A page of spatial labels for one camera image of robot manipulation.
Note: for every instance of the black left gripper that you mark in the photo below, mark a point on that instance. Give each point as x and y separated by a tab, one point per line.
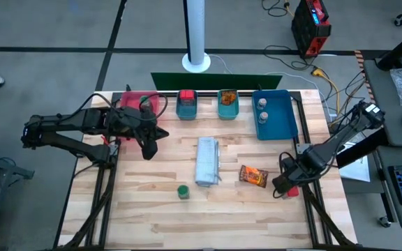
131	123

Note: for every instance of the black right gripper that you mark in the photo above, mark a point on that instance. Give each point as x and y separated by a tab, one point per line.
300	171

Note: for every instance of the red lid spice tin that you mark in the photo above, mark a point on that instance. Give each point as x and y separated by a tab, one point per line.
293	192
187	97

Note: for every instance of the orange taco seasoning packet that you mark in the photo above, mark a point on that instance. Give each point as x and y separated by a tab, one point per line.
228	97
254	176

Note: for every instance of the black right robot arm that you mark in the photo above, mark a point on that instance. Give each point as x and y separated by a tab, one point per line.
340	139

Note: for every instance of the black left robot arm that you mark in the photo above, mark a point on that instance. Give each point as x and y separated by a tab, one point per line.
65	127

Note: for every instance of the dark teal plastic bin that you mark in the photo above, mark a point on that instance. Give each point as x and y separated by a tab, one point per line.
187	113

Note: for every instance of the pink red plastic tray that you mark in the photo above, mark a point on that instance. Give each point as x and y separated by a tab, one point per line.
131	99

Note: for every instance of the folded gray towel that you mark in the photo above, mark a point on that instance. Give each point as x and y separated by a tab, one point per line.
207	160

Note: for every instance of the white paper sheet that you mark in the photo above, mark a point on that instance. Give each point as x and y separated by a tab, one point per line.
356	169

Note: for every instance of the blue plastic tray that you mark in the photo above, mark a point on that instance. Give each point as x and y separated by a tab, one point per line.
279	118

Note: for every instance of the light teal plastic bin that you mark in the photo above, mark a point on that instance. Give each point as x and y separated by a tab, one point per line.
228	112

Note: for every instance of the dark green board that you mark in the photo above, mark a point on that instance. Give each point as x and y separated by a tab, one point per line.
216	81

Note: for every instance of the white pole with round base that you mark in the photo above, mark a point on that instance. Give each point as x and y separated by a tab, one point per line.
196	35

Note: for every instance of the orange black striped tape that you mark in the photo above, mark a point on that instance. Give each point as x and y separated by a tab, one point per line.
368	87

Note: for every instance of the gray desk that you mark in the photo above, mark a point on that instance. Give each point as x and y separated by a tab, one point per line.
389	104

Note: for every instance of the red black power station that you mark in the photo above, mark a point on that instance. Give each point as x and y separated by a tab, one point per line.
311	26

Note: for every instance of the gray metal bracket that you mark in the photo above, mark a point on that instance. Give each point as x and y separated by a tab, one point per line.
300	148

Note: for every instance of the black aluminium table frame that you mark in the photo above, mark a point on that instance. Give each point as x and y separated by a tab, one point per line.
208	94

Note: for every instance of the black metal post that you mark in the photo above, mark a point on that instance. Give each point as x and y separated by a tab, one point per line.
401	47

